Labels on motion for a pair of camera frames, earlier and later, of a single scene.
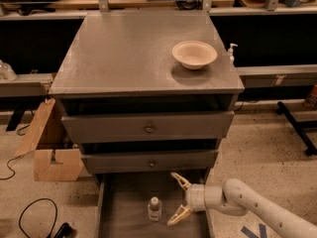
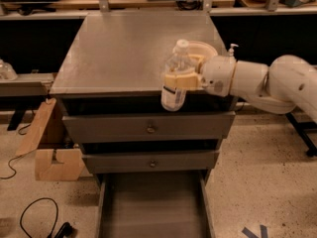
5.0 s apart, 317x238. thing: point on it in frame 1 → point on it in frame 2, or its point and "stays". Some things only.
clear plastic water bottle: (155, 209) → (177, 61)
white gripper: (195, 197) → (218, 73)
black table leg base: (311, 149) stays
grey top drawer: (152, 126) stays
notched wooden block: (69, 170) stays
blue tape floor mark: (251, 234) stays
